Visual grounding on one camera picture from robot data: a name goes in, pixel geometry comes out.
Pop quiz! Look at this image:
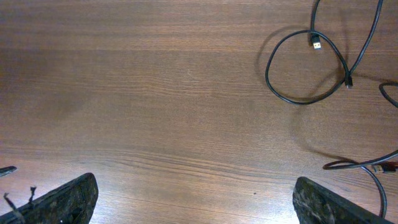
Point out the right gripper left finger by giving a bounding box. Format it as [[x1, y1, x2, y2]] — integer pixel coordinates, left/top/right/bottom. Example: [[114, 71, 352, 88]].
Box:
[[1, 172, 98, 224]]

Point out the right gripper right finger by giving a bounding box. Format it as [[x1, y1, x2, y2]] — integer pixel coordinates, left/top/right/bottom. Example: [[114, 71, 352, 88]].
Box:
[[293, 177, 389, 224]]

